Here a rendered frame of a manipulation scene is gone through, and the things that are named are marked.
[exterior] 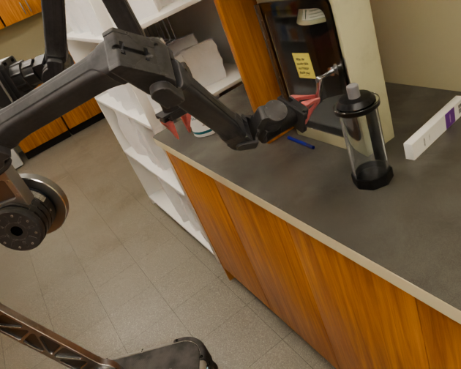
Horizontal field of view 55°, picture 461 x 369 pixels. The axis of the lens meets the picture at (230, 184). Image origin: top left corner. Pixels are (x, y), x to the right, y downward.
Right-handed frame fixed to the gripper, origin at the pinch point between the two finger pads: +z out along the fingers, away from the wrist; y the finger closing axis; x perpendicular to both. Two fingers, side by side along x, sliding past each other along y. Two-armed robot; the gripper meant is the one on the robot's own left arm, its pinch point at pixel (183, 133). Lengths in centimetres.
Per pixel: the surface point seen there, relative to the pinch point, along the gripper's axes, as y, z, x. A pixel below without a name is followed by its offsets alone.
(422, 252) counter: 11, 16, -81
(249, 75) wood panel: 25.3, -9.2, -8.8
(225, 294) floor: -1, 110, 47
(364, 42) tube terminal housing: 40, -15, -46
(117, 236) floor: -27, 109, 166
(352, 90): 24, -10, -56
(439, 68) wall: 76, 10, -38
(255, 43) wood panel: 30.9, -17.2, -8.9
